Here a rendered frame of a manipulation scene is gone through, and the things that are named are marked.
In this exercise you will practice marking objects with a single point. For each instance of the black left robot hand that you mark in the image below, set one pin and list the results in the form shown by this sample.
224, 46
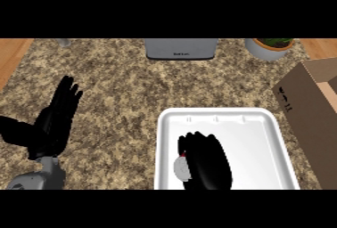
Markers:
55, 124

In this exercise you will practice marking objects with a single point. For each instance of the white plastic tray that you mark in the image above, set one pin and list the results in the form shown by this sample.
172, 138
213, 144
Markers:
255, 148

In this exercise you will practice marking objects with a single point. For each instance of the small grey cylinder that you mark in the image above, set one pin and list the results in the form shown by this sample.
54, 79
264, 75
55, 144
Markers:
64, 42

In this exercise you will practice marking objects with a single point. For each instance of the brown cardboard box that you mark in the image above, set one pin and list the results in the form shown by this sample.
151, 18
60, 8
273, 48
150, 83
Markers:
310, 118

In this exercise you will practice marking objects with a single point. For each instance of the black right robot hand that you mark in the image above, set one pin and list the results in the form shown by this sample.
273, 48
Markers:
209, 163

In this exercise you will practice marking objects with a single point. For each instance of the red and silver can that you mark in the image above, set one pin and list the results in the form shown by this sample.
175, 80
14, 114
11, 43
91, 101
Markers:
181, 169

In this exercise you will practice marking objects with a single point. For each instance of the potted green plant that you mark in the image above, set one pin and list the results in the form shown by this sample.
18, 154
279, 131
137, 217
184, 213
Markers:
270, 47

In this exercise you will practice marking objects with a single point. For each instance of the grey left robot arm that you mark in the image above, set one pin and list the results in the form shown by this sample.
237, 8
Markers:
42, 178

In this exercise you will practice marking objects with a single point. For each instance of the grey appliance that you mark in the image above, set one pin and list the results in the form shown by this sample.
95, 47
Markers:
181, 49

